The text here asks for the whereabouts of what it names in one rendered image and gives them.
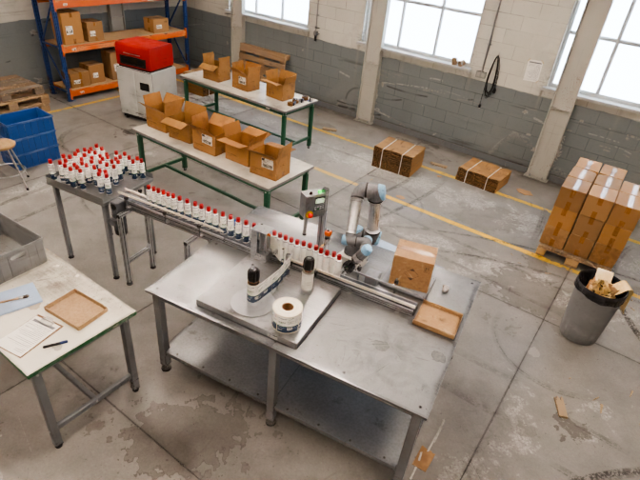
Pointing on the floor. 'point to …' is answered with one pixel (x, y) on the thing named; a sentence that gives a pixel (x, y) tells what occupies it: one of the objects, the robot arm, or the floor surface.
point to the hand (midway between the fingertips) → (342, 272)
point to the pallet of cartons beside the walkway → (591, 216)
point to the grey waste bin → (585, 319)
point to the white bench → (56, 282)
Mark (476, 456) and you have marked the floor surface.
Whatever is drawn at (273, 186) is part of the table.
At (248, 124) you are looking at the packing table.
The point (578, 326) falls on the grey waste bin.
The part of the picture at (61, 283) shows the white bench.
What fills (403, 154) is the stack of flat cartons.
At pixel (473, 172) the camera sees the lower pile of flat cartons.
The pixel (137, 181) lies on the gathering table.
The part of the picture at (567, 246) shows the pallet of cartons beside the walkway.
